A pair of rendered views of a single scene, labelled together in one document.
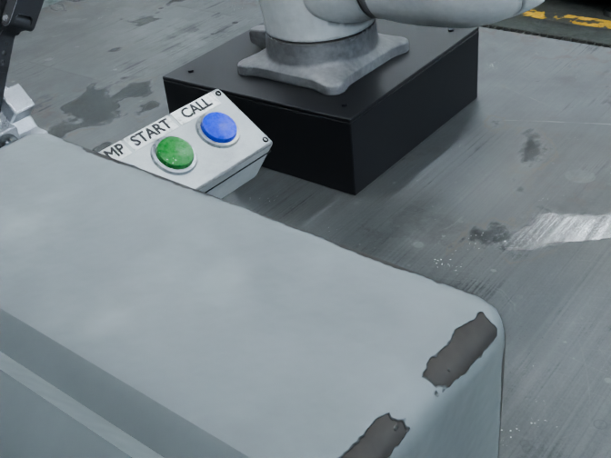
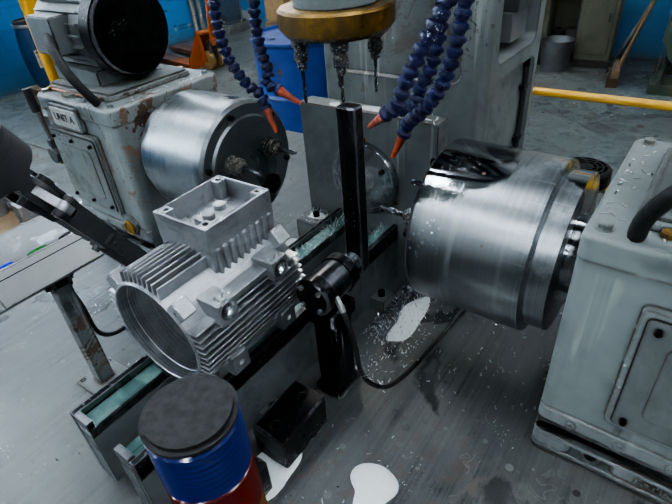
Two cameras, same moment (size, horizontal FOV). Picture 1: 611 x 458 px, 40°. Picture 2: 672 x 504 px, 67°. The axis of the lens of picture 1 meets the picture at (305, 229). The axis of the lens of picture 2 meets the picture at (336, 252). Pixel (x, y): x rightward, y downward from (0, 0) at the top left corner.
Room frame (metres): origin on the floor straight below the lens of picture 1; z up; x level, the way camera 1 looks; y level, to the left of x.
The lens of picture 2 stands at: (1.26, 0.50, 1.46)
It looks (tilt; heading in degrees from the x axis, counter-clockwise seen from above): 35 degrees down; 177
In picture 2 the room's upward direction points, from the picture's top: 5 degrees counter-clockwise
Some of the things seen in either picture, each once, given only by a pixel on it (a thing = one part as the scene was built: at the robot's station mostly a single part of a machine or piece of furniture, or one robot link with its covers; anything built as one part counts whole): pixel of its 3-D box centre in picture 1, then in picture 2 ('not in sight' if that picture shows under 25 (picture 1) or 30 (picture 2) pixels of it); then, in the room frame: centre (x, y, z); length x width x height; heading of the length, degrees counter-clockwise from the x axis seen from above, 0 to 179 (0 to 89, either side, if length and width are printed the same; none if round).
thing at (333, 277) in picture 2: not in sight; (412, 276); (0.58, 0.67, 0.92); 0.45 x 0.13 x 0.24; 138
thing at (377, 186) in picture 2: not in sight; (363, 179); (0.38, 0.62, 1.01); 0.15 x 0.02 x 0.15; 48
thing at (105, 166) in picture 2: not in sight; (141, 152); (0.05, 0.11, 0.99); 0.35 x 0.31 x 0.37; 48
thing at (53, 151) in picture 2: not in sight; (59, 126); (0.03, -0.06, 1.07); 0.08 x 0.07 x 0.20; 138
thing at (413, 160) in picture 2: not in sight; (381, 184); (0.33, 0.66, 0.97); 0.30 x 0.11 x 0.34; 48
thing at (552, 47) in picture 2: not in sight; (555, 54); (-3.37, 2.96, 0.14); 0.30 x 0.30 x 0.27
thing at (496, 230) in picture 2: not in sight; (518, 238); (0.67, 0.80, 1.04); 0.41 x 0.25 x 0.25; 48
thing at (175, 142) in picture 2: not in sight; (202, 150); (0.21, 0.29, 1.04); 0.37 x 0.25 x 0.25; 48
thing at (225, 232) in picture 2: not in sight; (217, 222); (0.64, 0.38, 1.11); 0.12 x 0.11 x 0.07; 139
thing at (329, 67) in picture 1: (311, 39); not in sight; (1.15, -0.04, 0.94); 0.22 x 0.18 x 0.06; 47
